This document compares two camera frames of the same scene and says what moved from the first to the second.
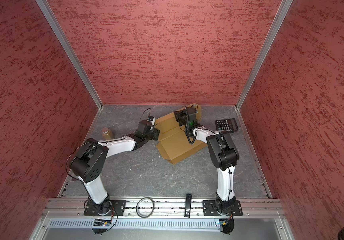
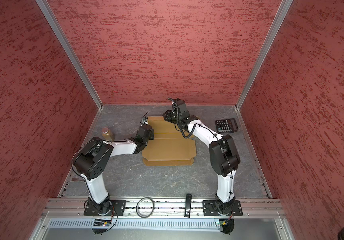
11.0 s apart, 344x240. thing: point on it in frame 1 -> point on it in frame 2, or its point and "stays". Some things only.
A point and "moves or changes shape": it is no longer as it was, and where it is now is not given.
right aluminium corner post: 281,12 stays
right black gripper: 177,115 -> 168,117
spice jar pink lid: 107,134 stays
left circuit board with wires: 100,222 stays
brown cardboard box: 173,144 moves or changes shape
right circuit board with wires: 228,225 stays
